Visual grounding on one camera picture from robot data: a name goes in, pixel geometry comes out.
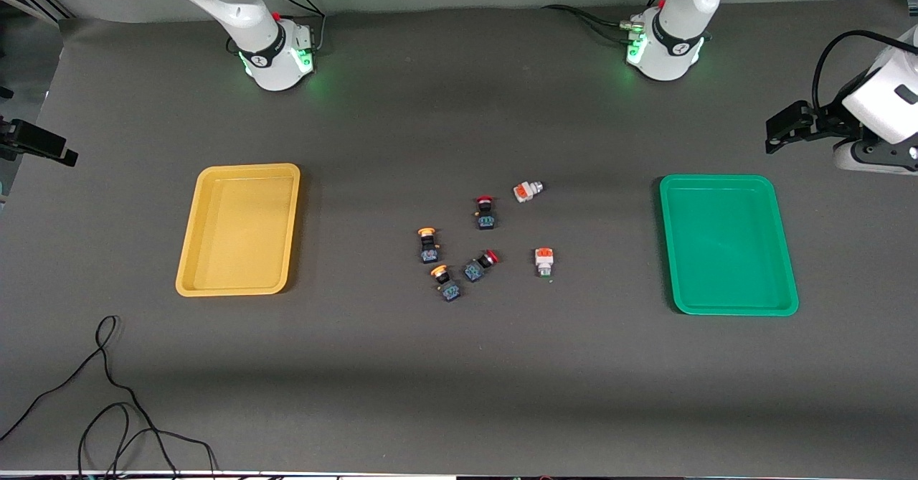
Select green plastic tray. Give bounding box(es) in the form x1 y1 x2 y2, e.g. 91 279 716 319
658 174 800 317

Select yellow plastic tray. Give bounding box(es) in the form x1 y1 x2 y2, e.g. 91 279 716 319
175 163 302 298

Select red mushroom push button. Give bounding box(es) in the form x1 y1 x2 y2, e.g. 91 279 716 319
474 194 498 231
463 250 500 283

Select dark grey table mat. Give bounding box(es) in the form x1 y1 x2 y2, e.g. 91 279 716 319
0 0 918 477

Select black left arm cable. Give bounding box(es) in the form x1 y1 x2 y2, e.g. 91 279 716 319
811 30 901 111

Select black left base cables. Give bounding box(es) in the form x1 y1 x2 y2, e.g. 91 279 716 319
541 0 671 44

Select loose black cable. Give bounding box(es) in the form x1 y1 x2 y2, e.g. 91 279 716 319
0 315 219 480

